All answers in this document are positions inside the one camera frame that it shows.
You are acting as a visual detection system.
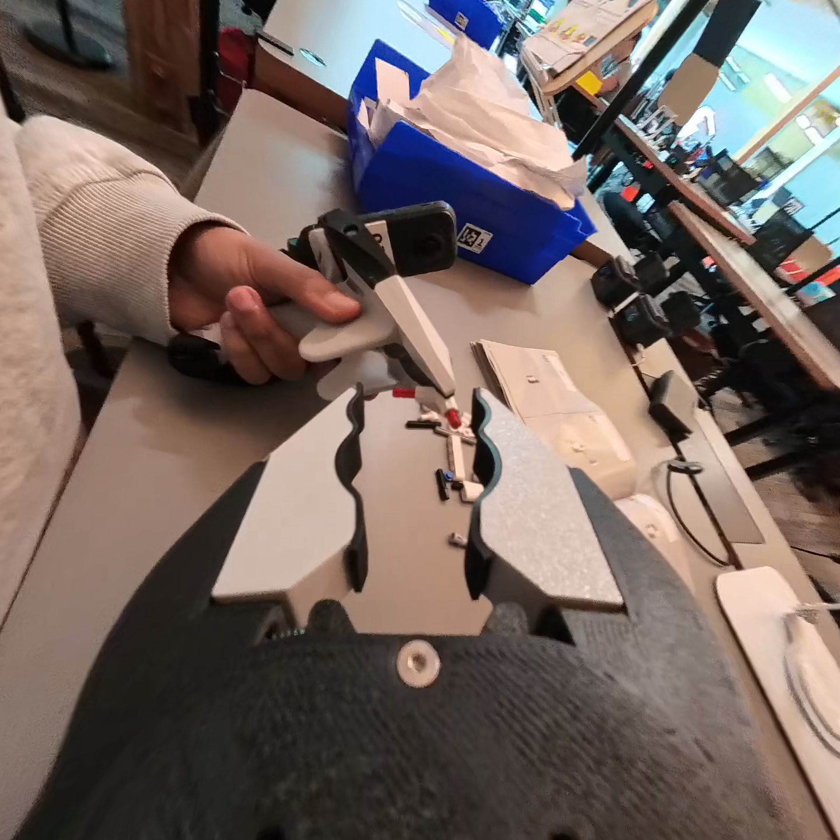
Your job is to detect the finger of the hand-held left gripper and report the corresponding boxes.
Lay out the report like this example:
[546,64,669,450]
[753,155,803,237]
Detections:
[384,346,439,390]
[376,274,458,396]

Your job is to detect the grey desk with round grommet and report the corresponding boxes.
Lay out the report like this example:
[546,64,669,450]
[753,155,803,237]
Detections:
[252,0,460,129]

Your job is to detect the lego instruction booklet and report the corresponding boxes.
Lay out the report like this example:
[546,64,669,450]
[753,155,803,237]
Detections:
[471,339,697,592]

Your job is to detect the white stand base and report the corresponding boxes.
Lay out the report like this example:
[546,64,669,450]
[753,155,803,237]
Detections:
[715,567,840,836]

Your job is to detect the person's left hand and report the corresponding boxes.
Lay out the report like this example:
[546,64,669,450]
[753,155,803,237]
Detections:
[167,226,362,386]

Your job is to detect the crumpled white paper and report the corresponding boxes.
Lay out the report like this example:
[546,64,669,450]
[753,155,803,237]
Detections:
[367,36,588,211]

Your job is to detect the black cable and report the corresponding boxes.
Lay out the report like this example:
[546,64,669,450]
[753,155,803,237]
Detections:
[664,459,739,569]

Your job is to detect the pile of small lego pieces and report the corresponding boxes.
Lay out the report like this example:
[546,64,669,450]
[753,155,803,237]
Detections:
[416,394,490,505]

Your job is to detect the person's left forearm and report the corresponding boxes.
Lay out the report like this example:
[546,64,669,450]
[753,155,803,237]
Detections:
[16,115,249,347]

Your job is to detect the black power adapter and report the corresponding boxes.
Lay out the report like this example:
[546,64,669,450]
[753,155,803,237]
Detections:
[648,371,698,434]

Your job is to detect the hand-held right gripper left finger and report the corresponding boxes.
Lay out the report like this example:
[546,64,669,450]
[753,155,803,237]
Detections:
[210,384,371,627]

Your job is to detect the black office chair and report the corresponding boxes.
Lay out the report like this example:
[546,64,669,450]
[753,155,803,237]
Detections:
[600,190,657,252]

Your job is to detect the small blue plastic bin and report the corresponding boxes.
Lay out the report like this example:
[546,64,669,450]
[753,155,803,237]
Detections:
[427,0,508,50]

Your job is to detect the long wooden desk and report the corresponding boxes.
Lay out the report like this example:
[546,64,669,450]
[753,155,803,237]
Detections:
[617,112,840,389]

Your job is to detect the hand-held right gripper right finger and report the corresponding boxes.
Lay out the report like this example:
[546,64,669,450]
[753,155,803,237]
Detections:
[462,387,626,611]

